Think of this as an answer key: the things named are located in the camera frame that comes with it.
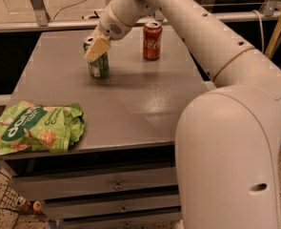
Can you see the wire basket on floor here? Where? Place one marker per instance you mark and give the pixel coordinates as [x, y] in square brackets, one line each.
[8, 200]

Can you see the green soda can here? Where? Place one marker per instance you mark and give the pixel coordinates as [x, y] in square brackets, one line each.
[100, 67]

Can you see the orange fruit in basket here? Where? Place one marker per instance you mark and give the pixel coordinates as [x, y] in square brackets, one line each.
[37, 207]

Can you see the middle grey drawer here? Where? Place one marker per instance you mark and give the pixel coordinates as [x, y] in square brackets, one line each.
[86, 208]

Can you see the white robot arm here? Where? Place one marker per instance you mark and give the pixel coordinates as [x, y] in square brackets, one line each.
[227, 140]

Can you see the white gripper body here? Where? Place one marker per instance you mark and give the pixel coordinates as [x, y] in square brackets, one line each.
[110, 23]

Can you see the grey metal rail frame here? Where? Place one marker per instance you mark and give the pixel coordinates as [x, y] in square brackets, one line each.
[61, 15]

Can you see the small can in basket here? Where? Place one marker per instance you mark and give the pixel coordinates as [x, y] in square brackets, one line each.
[22, 204]

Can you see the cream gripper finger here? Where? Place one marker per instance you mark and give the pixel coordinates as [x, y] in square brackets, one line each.
[98, 46]

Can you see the bottom grey drawer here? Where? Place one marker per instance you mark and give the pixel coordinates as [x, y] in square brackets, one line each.
[124, 221]

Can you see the grey drawer cabinet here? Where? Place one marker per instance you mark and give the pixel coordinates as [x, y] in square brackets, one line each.
[130, 116]

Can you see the red cola can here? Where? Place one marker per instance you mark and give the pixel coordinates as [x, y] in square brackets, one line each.
[152, 33]

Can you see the green rice chip bag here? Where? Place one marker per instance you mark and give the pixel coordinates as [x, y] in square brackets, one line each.
[27, 127]

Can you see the top grey drawer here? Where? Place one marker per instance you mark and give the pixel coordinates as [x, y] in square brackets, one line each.
[92, 182]

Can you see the grey drawer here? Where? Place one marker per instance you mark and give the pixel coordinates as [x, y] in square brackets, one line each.
[86, 208]
[92, 182]
[124, 221]

